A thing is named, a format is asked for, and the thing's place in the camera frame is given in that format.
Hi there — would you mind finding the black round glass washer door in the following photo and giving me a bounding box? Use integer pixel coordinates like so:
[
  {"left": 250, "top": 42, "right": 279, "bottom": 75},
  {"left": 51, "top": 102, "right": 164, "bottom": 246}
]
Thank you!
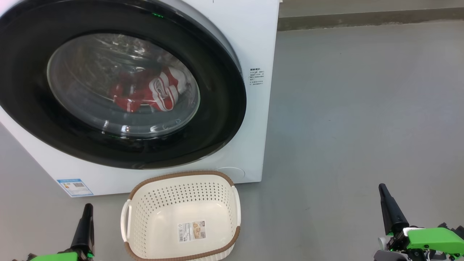
[{"left": 0, "top": 0, "right": 247, "bottom": 170}]

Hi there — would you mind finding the round white filter cover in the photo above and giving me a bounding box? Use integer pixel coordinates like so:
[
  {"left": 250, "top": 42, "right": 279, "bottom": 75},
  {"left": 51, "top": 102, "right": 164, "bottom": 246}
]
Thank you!
[{"left": 216, "top": 167, "right": 246, "bottom": 182}]

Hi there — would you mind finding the small black text sticker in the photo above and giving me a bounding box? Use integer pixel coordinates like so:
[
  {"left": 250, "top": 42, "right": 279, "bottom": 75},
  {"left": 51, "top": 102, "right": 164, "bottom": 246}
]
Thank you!
[{"left": 249, "top": 67, "right": 265, "bottom": 86}]

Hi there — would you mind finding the cream basket with brown rim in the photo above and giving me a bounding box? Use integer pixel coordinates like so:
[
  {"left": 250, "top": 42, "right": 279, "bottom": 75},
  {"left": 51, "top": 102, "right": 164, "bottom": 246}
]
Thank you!
[{"left": 121, "top": 171, "right": 241, "bottom": 261}]

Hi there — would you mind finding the white front-load washing machine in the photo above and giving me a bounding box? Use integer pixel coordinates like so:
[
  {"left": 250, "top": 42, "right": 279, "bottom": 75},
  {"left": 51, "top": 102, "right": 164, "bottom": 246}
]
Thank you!
[{"left": 0, "top": 0, "right": 281, "bottom": 198}]

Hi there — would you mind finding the printed label sticker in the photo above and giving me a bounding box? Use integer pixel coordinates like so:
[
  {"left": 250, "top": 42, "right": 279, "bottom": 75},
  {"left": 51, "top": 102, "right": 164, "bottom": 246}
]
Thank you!
[{"left": 178, "top": 221, "right": 206, "bottom": 243}]

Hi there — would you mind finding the blue energy label sticker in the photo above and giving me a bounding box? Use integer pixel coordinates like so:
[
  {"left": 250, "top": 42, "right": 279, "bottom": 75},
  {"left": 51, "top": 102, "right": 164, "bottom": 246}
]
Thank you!
[{"left": 57, "top": 178, "right": 94, "bottom": 197}]

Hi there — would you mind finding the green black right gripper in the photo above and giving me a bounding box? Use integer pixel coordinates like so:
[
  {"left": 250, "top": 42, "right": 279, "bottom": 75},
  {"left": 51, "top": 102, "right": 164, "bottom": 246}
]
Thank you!
[{"left": 379, "top": 183, "right": 464, "bottom": 261}]

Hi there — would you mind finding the red and white striped garment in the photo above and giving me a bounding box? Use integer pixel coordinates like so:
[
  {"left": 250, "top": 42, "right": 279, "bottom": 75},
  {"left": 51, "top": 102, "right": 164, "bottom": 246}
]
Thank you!
[{"left": 149, "top": 67, "right": 187, "bottom": 112}]

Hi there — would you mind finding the plain red garment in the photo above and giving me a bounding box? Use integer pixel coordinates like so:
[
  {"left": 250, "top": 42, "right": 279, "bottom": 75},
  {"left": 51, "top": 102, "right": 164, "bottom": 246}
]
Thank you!
[{"left": 111, "top": 72, "right": 156, "bottom": 113}]

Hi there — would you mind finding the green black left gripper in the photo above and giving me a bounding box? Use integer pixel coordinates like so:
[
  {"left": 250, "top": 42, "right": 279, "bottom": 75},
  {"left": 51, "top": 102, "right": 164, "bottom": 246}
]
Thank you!
[{"left": 13, "top": 203, "right": 95, "bottom": 261}]

